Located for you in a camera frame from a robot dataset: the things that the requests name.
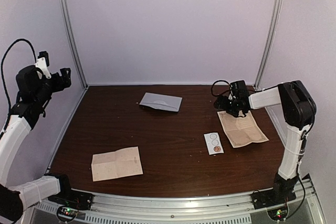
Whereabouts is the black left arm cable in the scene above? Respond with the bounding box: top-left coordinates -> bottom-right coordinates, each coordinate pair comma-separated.
1,39 -> 37,112

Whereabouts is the beige ornate letter sheet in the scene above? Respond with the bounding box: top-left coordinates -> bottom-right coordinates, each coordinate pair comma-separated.
217,111 -> 269,148

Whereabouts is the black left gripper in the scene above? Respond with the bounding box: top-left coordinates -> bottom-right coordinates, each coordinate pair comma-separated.
35,69 -> 71,105

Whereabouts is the right green circuit board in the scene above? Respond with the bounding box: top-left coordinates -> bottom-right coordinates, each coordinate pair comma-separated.
267,208 -> 288,221

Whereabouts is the green circuit board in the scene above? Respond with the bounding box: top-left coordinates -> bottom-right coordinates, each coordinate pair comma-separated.
56,206 -> 79,222
267,208 -> 288,221

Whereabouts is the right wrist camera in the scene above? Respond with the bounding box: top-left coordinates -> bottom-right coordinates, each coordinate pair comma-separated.
230,80 -> 249,99

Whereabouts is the aluminium corner post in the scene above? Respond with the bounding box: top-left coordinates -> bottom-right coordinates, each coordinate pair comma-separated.
60,0 -> 88,89
254,0 -> 283,89

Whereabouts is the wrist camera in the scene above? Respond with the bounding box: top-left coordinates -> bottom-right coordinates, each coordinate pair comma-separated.
35,51 -> 51,79
230,80 -> 249,99

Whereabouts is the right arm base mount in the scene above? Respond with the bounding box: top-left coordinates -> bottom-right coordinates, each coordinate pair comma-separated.
250,190 -> 297,209

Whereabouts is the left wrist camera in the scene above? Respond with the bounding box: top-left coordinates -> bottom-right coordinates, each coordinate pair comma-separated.
35,51 -> 51,79

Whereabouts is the aluminium front table rail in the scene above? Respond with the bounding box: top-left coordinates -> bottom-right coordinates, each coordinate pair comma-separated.
26,191 -> 323,224

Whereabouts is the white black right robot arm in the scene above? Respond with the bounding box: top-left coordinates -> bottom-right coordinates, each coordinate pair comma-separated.
212,80 -> 317,208

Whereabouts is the aluminium right corner post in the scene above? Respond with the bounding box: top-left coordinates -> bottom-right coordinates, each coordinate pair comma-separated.
254,0 -> 283,89

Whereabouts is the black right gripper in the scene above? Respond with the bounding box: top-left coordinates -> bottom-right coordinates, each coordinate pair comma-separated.
214,94 -> 240,117

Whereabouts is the grey envelope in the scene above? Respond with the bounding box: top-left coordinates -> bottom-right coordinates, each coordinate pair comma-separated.
139,92 -> 182,112

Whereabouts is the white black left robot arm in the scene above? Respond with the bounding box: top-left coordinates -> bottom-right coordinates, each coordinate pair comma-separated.
1,65 -> 76,223

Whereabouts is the aluminium left corner post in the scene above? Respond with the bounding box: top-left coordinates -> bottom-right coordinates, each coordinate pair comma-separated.
60,0 -> 88,89

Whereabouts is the folded beige paper sheet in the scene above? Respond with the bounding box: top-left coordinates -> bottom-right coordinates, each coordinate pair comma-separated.
91,146 -> 143,182

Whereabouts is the left green circuit board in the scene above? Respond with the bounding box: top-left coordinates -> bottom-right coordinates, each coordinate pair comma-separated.
56,206 -> 79,222

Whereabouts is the white seal sticker strip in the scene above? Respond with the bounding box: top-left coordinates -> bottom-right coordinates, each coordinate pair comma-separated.
204,132 -> 224,155

